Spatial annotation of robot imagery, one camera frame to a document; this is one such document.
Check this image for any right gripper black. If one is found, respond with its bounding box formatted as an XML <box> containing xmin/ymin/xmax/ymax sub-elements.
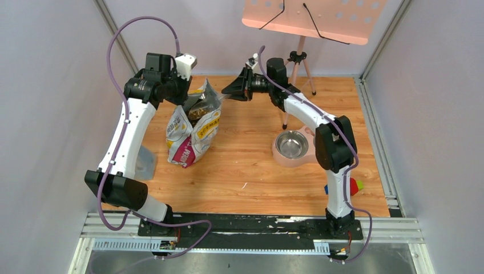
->
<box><xmin>222</xmin><ymin>67</ymin><xmax>275</xmax><ymax>102</ymax></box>

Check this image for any clear plastic scoop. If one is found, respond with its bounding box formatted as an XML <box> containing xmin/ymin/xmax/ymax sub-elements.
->
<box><xmin>194</xmin><ymin>94</ymin><xmax>230</xmax><ymax>112</ymax></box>

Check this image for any pet food bag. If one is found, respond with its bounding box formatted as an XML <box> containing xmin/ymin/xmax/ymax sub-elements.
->
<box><xmin>166</xmin><ymin>78</ymin><xmax>222</xmax><ymax>168</ymax></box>

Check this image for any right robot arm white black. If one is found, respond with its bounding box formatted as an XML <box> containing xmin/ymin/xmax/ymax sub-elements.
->
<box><xmin>222</xmin><ymin>58</ymin><xmax>358</xmax><ymax>239</ymax></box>

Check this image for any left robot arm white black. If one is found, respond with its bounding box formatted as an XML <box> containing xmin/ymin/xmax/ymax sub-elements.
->
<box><xmin>84</xmin><ymin>53</ymin><xmax>197</xmax><ymax>236</ymax></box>

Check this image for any left steel bowl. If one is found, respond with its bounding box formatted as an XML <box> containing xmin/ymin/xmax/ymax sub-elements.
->
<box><xmin>275</xmin><ymin>130</ymin><xmax>309</xmax><ymax>159</ymax></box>

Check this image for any pink double bowl feeder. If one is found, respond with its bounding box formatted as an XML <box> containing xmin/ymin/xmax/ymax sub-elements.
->
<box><xmin>272</xmin><ymin>126</ymin><xmax>317</xmax><ymax>168</ymax></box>

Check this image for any pink music stand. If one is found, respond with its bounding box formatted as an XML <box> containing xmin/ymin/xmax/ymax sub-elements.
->
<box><xmin>241</xmin><ymin>0</ymin><xmax>389</xmax><ymax>130</ymax></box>

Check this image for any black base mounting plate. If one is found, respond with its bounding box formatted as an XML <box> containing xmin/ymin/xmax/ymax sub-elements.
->
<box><xmin>138</xmin><ymin>212</ymin><xmax>364</xmax><ymax>250</ymax></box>

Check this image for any colourful toy block set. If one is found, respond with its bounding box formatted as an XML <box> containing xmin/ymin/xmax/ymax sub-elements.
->
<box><xmin>346</xmin><ymin>178</ymin><xmax>364</xmax><ymax>196</ymax></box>

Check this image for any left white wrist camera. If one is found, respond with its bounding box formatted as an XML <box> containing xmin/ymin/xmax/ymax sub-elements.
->
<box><xmin>175</xmin><ymin>54</ymin><xmax>197</xmax><ymax>81</ymax></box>

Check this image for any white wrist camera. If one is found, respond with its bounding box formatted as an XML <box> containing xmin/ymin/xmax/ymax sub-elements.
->
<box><xmin>175</xmin><ymin>54</ymin><xmax>197</xmax><ymax>81</ymax></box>
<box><xmin>245</xmin><ymin>53</ymin><xmax>259</xmax><ymax>70</ymax></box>

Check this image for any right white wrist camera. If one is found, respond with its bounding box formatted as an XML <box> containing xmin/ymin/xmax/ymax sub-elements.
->
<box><xmin>245</xmin><ymin>53</ymin><xmax>259</xmax><ymax>70</ymax></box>

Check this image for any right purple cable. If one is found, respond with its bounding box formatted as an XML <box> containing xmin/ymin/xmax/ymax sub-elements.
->
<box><xmin>257</xmin><ymin>45</ymin><xmax>373</xmax><ymax>264</ymax></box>

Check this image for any purple cable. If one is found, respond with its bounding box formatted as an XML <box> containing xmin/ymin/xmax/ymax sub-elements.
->
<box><xmin>257</xmin><ymin>45</ymin><xmax>373</xmax><ymax>264</ymax></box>
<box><xmin>96</xmin><ymin>15</ymin><xmax>212</xmax><ymax>261</ymax></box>

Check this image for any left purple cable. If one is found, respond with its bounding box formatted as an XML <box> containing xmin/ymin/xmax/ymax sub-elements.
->
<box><xmin>96</xmin><ymin>15</ymin><xmax>212</xmax><ymax>261</ymax></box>

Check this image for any aluminium frame rail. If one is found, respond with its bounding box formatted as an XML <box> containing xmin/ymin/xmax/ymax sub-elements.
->
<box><xmin>68</xmin><ymin>211</ymin><xmax>434</xmax><ymax>273</ymax></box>

